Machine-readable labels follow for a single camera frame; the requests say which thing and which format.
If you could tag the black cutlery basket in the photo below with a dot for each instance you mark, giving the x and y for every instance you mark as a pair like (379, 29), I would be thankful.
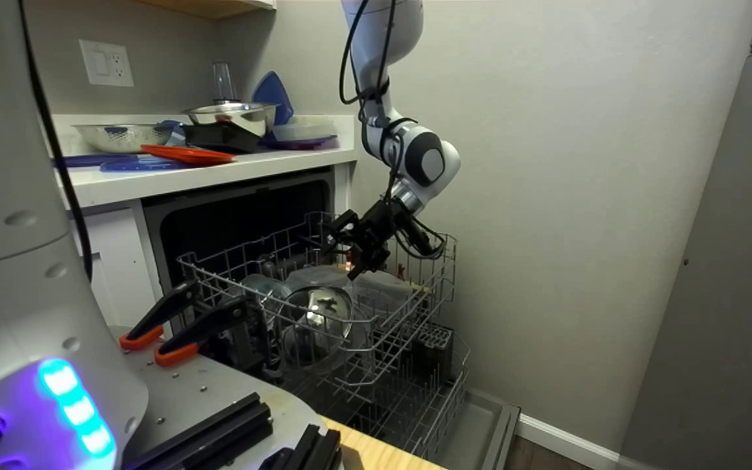
(432, 354)

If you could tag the black clamp orange tip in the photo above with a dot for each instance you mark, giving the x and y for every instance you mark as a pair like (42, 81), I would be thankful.
(209, 328)
(163, 316)

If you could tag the small silver bowl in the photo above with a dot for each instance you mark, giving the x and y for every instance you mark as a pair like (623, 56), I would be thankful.
(324, 310)

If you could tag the grey metal base plate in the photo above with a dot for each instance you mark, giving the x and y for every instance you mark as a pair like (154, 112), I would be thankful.
(193, 388)

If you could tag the black container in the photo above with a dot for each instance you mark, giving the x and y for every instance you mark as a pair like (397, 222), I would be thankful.
(222, 140)

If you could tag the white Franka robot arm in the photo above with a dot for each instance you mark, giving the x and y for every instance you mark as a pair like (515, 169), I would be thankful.
(12, 174)

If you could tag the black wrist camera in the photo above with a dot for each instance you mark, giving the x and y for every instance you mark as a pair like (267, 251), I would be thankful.
(341, 229)

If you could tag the wooden board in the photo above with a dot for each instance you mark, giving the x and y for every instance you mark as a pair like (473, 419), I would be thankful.
(385, 458)

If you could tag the clear round plastic container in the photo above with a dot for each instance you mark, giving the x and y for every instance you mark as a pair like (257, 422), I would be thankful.
(306, 278)

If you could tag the white base cabinet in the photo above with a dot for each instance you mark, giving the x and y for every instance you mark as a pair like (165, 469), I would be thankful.
(116, 261)

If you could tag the large silver bowl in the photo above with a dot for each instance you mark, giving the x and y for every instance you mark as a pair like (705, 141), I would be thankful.
(234, 112)

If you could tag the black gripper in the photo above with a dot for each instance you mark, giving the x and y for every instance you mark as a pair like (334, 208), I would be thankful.
(381, 225)

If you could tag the red plastic lid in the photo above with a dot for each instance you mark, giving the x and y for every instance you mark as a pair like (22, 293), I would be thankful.
(188, 154)

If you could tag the white wall outlet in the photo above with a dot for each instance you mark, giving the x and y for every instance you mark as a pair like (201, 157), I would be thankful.
(106, 64)

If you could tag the clear container purple lid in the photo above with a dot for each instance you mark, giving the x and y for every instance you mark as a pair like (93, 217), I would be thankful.
(302, 131)

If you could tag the wall cabinet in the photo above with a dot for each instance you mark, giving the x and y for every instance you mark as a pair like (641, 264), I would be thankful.
(209, 5)

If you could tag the light blue square lid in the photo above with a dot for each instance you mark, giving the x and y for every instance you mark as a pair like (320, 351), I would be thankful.
(131, 162)

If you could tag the black aluminium rail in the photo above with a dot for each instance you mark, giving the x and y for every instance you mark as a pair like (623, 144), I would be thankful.
(209, 432)
(311, 448)

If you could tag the clear glass cup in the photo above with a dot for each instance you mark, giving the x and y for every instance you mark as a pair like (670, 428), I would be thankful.
(222, 81)

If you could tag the dishwasher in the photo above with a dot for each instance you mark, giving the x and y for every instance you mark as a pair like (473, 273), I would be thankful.
(221, 217)

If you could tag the large blue lid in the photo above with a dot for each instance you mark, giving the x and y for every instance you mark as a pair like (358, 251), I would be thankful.
(272, 95)

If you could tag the dark blue round lid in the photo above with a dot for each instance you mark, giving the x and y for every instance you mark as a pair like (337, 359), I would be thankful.
(79, 159)

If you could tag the grey refrigerator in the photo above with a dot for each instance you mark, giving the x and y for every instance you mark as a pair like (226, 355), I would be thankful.
(723, 303)

